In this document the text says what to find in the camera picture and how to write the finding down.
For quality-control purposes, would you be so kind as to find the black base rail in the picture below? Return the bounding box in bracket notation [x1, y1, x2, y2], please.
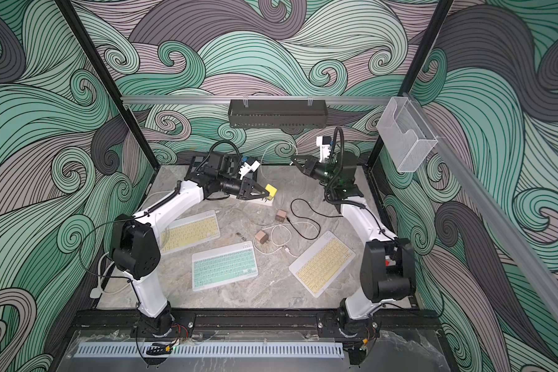
[69, 308, 443, 339]

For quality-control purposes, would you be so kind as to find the white power strip cord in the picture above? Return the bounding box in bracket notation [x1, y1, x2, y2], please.
[89, 250, 122, 299]

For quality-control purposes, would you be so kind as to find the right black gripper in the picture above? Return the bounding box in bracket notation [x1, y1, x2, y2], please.
[297, 155, 343, 190]

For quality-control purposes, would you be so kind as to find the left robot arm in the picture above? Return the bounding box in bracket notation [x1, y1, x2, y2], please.
[110, 151, 269, 336]

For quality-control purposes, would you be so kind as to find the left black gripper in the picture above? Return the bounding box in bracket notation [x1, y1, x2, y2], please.
[217, 177, 268, 202]

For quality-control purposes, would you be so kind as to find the white slotted cable duct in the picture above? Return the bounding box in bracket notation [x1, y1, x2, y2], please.
[72, 342, 345, 359]

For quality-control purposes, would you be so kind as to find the black wall tray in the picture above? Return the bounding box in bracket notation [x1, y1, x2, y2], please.
[228, 99, 329, 130]

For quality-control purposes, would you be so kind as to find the white power strip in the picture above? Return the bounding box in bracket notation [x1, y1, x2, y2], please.
[248, 198, 274, 206]

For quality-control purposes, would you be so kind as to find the yellow charger adapter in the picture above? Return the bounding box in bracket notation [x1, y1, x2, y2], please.
[265, 184, 277, 200]

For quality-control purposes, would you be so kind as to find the black chessboard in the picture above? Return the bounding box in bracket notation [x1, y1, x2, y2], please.
[184, 151, 258, 181]

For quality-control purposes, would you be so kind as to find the thin white cable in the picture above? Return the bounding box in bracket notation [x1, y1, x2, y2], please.
[259, 141, 301, 187]

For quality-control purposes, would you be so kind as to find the black charging cable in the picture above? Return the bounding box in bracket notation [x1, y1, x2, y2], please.
[285, 197, 345, 242]

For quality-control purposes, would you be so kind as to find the green wireless keyboard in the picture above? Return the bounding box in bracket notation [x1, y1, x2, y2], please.
[192, 241, 259, 292]

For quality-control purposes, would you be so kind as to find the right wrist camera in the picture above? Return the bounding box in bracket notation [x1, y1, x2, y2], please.
[316, 136, 333, 163]

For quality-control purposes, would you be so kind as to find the clear plastic wall bin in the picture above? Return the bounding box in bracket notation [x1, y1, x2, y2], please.
[377, 96, 438, 173]

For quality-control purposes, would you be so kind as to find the yellow keyboard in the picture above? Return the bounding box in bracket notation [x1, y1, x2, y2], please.
[288, 231, 356, 299]
[161, 210, 220, 254]

